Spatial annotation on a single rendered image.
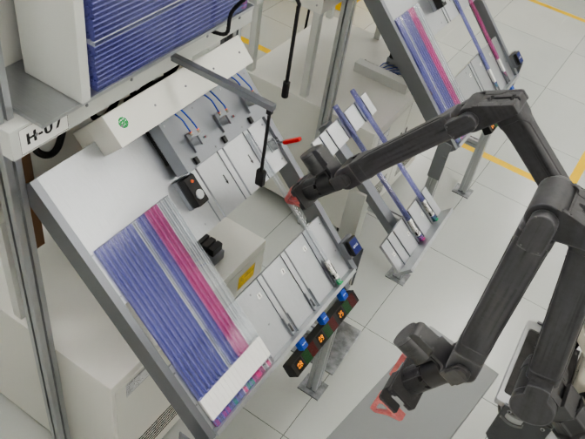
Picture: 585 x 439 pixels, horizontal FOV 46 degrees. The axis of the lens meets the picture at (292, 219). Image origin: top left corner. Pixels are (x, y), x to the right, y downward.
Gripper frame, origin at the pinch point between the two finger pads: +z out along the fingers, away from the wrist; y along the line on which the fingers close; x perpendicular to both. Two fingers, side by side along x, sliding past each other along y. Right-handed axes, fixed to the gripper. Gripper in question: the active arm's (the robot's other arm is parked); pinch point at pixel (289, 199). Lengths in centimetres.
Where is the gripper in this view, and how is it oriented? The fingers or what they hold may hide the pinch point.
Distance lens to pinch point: 191.0
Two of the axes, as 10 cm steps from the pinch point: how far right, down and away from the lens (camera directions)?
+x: 5.5, 8.1, 2.1
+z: -6.2, 2.3, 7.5
